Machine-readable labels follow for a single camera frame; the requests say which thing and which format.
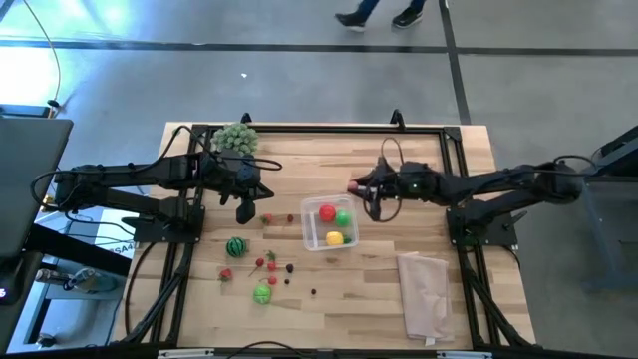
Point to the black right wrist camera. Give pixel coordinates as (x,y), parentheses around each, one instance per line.
(374,209)

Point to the large red toy tomato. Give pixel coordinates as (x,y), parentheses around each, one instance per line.
(327,213)

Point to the person's feet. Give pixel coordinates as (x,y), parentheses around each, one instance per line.
(406,19)

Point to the pink toy peach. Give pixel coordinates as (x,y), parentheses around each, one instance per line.
(353,186)

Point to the small toy watermelon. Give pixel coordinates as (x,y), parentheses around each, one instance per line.
(236,247)

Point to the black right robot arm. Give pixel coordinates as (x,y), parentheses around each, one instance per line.
(498,184)

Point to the red toy cherry tomato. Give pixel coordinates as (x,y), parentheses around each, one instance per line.
(272,280)

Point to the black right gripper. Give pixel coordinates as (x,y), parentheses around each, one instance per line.
(409,184)

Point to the dark red cherry with stem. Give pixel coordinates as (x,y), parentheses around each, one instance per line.
(259,261)

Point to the black aluminium table frame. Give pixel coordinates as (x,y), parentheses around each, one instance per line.
(349,129)

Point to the metal water bottle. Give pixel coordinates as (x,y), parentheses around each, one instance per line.
(90,280)

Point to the round green toy fruit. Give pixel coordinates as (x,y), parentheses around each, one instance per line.
(343,218)

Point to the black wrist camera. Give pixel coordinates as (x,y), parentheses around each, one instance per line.
(374,209)
(245,212)

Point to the white label sheet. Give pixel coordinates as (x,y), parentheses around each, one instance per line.
(112,234)

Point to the clear plastic tupperware container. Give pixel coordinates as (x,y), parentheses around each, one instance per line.
(314,234)

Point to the black curved bracket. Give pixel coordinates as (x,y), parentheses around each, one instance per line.
(397,118)
(246,118)

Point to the dark blue-grey cart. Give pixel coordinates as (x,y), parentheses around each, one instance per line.
(620,149)

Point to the red toy strawberry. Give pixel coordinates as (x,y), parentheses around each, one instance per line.
(226,273)
(267,219)

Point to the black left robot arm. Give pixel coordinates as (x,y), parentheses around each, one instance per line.
(124,174)

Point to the beige folded cloth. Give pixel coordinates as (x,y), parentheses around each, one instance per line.
(423,299)

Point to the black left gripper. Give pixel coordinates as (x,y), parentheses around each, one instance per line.
(236,172)

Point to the silver light bar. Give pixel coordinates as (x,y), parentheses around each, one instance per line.
(463,355)
(187,354)

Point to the red tomato with green calyx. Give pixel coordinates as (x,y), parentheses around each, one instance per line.
(271,266)

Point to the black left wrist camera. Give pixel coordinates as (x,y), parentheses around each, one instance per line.
(245,212)

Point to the dark grey monitor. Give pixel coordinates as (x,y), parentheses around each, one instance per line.
(30,184)

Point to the light green toy cabbage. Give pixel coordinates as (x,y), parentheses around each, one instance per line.
(262,294)

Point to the yellow toy bell pepper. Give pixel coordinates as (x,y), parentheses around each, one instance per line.
(334,239)

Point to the green plant in white pot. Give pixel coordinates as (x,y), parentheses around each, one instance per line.
(234,137)

